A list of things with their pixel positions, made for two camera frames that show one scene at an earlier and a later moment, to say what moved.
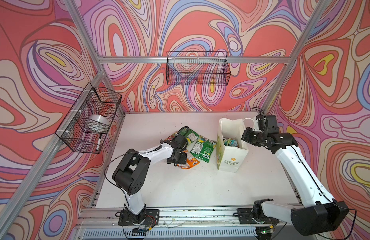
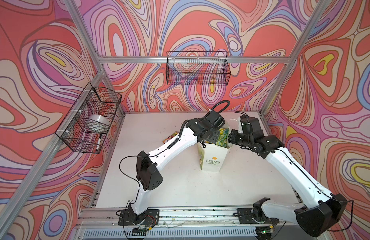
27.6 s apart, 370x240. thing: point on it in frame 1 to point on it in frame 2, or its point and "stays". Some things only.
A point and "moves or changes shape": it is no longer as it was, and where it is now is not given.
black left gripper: [182, 161] to [215, 136]
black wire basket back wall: [197, 68] stays
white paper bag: [231, 158] to [212, 157]
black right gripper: [245, 136] to [232, 136]
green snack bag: [191, 135] moves or changes shape
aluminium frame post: [291, 64] stays
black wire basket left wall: [87, 123] stays
